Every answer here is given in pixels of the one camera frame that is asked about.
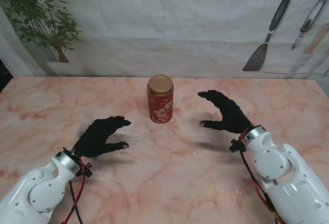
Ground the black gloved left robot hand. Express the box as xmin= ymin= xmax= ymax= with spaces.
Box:
xmin=72 ymin=116 xmax=132 ymax=158

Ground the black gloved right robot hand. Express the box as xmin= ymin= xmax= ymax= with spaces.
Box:
xmin=197 ymin=89 xmax=254 ymax=135

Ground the red floral tea canister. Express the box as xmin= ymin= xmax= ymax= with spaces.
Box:
xmin=147 ymin=87 xmax=174 ymax=124

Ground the gold round canister lid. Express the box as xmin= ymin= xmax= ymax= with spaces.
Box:
xmin=147 ymin=74 xmax=174 ymax=98

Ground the white printed backdrop cloth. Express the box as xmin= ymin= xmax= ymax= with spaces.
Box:
xmin=0 ymin=0 xmax=329 ymax=78

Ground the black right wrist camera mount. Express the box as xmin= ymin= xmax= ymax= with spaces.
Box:
xmin=229 ymin=139 xmax=246 ymax=154

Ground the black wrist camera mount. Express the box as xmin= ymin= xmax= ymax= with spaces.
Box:
xmin=77 ymin=161 xmax=93 ymax=178
xmin=229 ymin=139 xmax=246 ymax=154

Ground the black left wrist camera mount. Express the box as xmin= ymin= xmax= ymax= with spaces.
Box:
xmin=77 ymin=161 xmax=93 ymax=178

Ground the red and black left arm cable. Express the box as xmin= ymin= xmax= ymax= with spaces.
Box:
xmin=61 ymin=156 xmax=87 ymax=224

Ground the red and black arm cable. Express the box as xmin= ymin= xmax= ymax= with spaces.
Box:
xmin=61 ymin=156 xmax=87 ymax=224
xmin=239 ymin=131 xmax=285 ymax=222

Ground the red and black right arm cable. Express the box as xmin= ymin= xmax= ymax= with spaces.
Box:
xmin=239 ymin=131 xmax=285 ymax=222

